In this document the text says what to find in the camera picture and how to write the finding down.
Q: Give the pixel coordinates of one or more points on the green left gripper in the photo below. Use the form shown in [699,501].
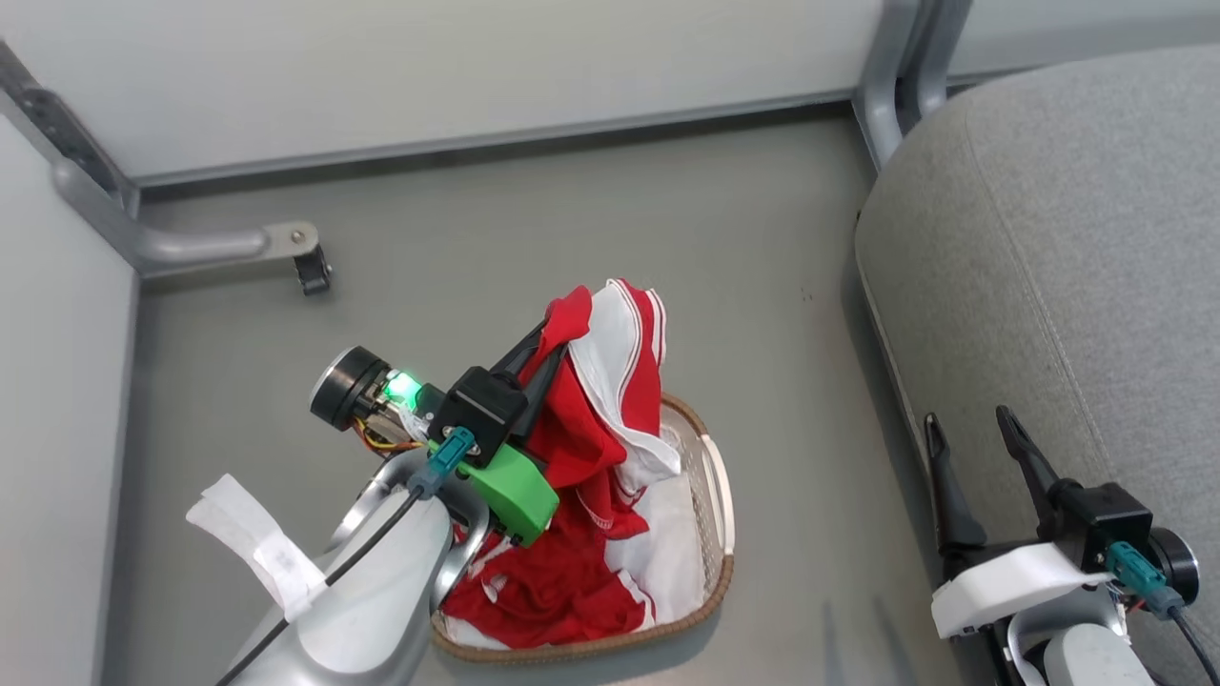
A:
[510,495]

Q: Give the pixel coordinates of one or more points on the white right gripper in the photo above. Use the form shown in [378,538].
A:
[1001,586]

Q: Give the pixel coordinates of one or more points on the red and white clothing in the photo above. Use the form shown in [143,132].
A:
[591,448]

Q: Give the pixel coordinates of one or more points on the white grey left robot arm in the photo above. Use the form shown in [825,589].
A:
[372,591]

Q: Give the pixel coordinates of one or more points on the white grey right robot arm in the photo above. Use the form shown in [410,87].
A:
[1077,657]

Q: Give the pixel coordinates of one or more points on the grey fabric sofa seat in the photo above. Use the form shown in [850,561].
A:
[1067,286]

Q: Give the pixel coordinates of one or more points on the woven wicker laundry basket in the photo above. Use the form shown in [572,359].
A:
[715,514]

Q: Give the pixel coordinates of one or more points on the black caster wheel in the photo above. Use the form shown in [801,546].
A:
[313,271]

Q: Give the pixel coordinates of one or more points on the grey metal partition foot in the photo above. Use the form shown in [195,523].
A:
[181,243]

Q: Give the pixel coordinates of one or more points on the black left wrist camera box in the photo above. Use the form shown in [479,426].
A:
[479,414]

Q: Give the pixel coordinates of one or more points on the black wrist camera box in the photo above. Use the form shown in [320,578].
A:
[1106,524]
[479,414]

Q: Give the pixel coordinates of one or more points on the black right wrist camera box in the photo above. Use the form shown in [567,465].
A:
[1106,524]

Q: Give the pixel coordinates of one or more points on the grey metal partition post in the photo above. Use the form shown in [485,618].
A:
[901,76]

